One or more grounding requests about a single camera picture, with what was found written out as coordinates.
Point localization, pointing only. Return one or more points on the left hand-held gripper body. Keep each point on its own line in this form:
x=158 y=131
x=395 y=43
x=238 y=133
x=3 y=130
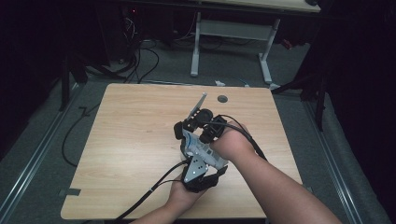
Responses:
x=195 y=170

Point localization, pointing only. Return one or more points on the metal floor rail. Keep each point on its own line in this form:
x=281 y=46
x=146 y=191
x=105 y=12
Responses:
x=37 y=155
x=330 y=155

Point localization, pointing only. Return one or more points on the black metal stand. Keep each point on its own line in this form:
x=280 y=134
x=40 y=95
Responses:
x=319 y=99
x=64 y=84

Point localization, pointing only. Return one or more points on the grey tape strip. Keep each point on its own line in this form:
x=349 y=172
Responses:
x=309 y=188
x=70 y=192

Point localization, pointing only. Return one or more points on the grey round table grommet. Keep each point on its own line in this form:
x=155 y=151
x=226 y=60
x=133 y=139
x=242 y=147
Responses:
x=222 y=99

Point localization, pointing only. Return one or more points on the small white plug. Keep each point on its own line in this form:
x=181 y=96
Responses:
x=219 y=83

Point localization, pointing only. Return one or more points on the white metal frame desk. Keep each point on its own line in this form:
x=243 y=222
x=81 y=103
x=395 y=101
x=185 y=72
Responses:
x=233 y=29

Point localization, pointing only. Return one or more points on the person's left hand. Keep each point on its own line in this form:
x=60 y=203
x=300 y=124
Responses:
x=183 y=193

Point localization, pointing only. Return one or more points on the glass jar with black lid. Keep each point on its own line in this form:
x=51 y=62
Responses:
x=179 y=130

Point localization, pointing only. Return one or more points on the white and blue pouch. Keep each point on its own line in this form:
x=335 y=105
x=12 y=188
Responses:
x=199 y=149

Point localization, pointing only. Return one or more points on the small red object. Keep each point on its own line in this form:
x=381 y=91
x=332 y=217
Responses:
x=287 y=44

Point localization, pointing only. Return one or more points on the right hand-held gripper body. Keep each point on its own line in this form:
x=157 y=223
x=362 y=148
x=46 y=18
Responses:
x=205 y=116

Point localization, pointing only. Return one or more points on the person's right hand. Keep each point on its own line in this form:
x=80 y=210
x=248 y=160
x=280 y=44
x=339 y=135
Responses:
x=232 y=143

